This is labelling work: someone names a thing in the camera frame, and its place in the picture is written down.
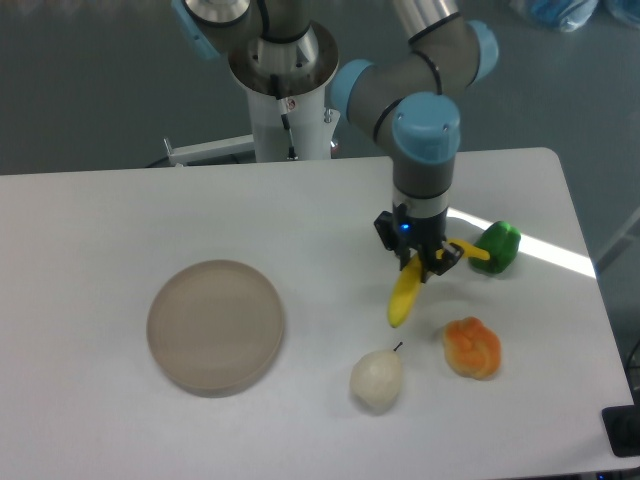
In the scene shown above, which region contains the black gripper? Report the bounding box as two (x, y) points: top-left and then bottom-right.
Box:
(374, 197), (465, 281)

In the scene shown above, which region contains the yellow banana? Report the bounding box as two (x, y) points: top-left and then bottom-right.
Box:
(387, 239), (489, 328)

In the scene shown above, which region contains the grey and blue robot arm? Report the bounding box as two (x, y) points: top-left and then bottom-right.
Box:
(172, 1), (499, 280)

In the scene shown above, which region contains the green bell pepper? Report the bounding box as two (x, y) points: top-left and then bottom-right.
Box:
(469, 221), (522, 275)

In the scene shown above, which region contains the orange knotted bread roll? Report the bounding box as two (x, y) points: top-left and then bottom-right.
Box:
(442, 316), (502, 380)

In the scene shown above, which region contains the white pear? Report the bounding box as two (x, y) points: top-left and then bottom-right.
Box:
(349, 341), (404, 414)

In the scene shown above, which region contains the beige round plate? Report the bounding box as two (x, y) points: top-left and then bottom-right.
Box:
(146, 260), (286, 397)

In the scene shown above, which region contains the blue plastic bag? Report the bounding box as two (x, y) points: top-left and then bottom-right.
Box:
(509, 0), (599, 33)
(604, 0), (640, 29)

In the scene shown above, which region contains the black device at table edge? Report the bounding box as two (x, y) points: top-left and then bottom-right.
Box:
(601, 405), (639, 458)

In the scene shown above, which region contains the black cable on pedestal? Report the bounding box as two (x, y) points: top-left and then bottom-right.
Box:
(269, 73), (300, 161)

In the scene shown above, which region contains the white pedestal base bar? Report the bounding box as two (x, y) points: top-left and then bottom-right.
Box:
(163, 135), (254, 166)

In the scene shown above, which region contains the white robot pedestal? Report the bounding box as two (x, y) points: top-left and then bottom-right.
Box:
(229, 22), (340, 162)

